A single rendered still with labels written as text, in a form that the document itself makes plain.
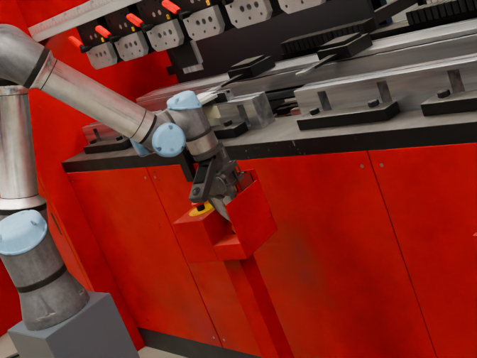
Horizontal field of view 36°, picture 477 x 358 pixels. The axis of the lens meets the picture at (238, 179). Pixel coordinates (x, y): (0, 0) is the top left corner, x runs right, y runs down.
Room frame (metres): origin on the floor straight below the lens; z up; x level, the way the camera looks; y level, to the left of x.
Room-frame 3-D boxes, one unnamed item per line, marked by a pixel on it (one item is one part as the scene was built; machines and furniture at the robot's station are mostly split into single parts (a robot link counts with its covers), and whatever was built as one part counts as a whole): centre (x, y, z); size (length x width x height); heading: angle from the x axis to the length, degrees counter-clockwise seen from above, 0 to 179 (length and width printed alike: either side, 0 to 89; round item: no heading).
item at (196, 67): (2.33, 0.01, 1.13); 0.10 x 0.02 x 0.10; 37
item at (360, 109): (1.81, -0.31, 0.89); 0.30 x 0.05 x 0.03; 37
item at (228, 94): (2.31, -0.01, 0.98); 0.20 x 0.03 x 0.03; 37
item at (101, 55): (2.67, 0.27, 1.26); 0.15 x 0.09 x 0.17; 37
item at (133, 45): (2.51, 0.14, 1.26); 0.15 x 0.09 x 0.17; 37
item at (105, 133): (2.77, 0.34, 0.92); 0.50 x 0.06 x 0.10; 37
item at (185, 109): (1.80, 0.06, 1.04); 0.09 x 0.08 x 0.11; 104
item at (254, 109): (2.29, -0.03, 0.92); 0.39 x 0.06 x 0.10; 37
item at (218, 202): (1.83, 0.05, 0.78); 0.06 x 0.03 x 0.09; 140
